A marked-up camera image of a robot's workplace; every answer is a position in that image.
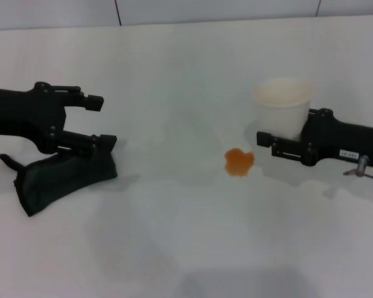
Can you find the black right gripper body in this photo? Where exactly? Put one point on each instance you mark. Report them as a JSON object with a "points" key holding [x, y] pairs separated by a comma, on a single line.
{"points": [[338, 142]]}

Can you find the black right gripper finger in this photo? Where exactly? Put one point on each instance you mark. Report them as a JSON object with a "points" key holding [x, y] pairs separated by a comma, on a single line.
{"points": [[286, 149]]}

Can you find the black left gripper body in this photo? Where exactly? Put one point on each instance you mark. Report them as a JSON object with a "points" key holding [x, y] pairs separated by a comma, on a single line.
{"points": [[25, 115]]}

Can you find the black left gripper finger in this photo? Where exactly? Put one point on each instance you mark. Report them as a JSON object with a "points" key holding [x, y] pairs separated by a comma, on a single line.
{"points": [[91, 102], [87, 144]]}

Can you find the white paper cup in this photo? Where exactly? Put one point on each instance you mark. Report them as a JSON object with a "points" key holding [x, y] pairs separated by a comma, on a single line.
{"points": [[279, 115]]}

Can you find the dark blue rag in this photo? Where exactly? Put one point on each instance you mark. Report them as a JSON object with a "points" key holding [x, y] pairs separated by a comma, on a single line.
{"points": [[49, 183]]}

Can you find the brown liquid stain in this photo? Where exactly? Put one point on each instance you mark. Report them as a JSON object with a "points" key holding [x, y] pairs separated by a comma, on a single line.
{"points": [[237, 161]]}

